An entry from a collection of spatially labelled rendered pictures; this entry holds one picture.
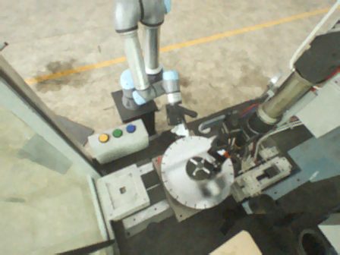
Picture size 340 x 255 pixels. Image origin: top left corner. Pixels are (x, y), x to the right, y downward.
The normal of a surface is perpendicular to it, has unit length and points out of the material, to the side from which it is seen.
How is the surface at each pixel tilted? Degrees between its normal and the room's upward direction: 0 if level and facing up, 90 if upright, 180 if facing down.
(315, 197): 0
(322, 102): 90
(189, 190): 0
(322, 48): 90
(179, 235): 0
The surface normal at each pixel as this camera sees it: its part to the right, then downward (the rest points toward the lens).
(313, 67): -0.90, 0.34
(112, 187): 0.08, -0.48
